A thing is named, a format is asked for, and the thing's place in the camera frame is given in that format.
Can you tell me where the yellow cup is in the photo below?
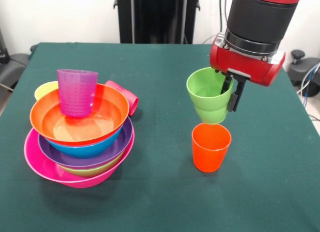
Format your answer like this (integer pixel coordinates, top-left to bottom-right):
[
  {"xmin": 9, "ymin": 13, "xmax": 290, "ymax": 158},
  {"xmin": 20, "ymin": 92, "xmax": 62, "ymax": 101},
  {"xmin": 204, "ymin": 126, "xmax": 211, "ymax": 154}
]
[{"xmin": 34, "ymin": 81, "xmax": 60, "ymax": 101}]

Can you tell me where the orange bowl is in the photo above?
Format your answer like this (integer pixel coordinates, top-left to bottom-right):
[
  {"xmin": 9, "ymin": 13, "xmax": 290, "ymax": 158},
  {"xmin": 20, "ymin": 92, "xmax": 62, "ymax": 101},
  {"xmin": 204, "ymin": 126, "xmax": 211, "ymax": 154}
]
[{"xmin": 29, "ymin": 83, "xmax": 130, "ymax": 146}]

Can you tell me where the black equipment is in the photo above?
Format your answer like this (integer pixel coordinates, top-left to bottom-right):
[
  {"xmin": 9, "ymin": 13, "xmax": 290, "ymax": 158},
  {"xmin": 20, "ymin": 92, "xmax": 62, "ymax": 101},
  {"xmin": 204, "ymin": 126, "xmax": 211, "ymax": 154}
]
[{"xmin": 0, "ymin": 29, "xmax": 32, "ymax": 92}]

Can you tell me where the dark green tablecloth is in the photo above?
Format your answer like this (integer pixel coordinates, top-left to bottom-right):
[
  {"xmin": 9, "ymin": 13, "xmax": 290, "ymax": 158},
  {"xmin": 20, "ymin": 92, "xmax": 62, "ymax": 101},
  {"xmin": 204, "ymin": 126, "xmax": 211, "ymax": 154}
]
[{"xmin": 0, "ymin": 42, "xmax": 320, "ymax": 232}]

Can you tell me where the blue cable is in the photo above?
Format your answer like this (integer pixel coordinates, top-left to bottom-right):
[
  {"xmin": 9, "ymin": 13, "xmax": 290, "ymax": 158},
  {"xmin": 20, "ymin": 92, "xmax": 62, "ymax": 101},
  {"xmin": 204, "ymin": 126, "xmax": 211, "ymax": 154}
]
[{"xmin": 302, "ymin": 63, "xmax": 317, "ymax": 100}]

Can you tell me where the green cup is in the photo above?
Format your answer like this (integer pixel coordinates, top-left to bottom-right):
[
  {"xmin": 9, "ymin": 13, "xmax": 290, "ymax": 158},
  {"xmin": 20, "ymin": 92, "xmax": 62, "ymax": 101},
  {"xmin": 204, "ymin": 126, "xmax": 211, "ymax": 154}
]
[
  {"xmin": 186, "ymin": 67, "xmax": 235, "ymax": 110},
  {"xmin": 193, "ymin": 104, "xmax": 230, "ymax": 124}
]

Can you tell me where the orange cup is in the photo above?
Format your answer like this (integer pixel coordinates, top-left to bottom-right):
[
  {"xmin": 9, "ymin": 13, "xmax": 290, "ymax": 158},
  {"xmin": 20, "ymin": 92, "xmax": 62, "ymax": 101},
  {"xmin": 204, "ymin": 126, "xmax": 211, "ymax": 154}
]
[{"xmin": 191, "ymin": 123, "xmax": 232, "ymax": 173}]

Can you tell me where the grey cable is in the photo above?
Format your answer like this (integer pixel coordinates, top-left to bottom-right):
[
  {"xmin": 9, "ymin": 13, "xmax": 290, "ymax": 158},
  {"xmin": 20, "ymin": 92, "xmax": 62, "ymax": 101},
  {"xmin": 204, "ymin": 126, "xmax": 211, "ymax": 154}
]
[{"xmin": 296, "ymin": 63, "xmax": 320, "ymax": 95}]

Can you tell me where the purple cup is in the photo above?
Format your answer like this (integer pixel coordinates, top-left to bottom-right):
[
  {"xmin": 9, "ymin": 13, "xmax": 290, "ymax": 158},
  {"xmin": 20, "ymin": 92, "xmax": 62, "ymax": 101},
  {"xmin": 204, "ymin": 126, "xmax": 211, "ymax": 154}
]
[{"xmin": 56, "ymin": 69, "xmax": 99, "ymax": 118}]

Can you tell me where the pink bowl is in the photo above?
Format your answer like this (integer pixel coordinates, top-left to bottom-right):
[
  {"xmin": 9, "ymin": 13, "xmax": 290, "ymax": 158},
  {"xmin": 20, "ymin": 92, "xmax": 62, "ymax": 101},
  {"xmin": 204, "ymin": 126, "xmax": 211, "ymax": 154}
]
[{"xmin": 23, "ymin": 126, "xmax": 136, "ymax": 188}]

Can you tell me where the blue bowl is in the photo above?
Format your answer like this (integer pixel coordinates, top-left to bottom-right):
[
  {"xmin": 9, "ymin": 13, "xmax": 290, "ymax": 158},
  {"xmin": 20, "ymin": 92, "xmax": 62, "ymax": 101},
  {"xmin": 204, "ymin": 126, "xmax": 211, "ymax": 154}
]
[{"xmin": 46, "ymin": 128, "xmax": 124, "ymax": 159}]

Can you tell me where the red cup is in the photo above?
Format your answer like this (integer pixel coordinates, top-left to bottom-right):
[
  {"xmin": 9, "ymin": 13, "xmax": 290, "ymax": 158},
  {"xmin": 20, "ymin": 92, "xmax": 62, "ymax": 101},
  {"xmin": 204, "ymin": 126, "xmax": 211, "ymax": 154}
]
[{"xmin": 104, "ymin": 80, "xmax": 140, "ymax": 117}]

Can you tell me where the green bowl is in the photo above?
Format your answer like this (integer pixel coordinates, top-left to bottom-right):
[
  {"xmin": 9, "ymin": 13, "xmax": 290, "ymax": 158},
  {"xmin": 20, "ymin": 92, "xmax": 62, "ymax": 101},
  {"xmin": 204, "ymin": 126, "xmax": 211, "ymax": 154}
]
[{"xmin": 58, "ymin": 151, "xmax": 125, "ymax": 178}]

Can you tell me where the purple bowl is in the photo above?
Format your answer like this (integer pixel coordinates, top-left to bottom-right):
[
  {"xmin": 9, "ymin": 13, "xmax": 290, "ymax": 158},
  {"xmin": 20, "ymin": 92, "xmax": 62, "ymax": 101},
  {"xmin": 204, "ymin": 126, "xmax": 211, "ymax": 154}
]
[{"xmin": 37, "ymin": 116, "xmax": 133, "ymax": 170}]

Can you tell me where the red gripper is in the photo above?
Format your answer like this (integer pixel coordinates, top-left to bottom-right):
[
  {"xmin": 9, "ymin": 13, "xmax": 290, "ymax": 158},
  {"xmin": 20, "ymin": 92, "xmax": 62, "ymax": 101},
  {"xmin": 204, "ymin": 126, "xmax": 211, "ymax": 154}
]
[{"xmin": 209, "ymin": 33, "xmax": 286, "ymax": 112}]

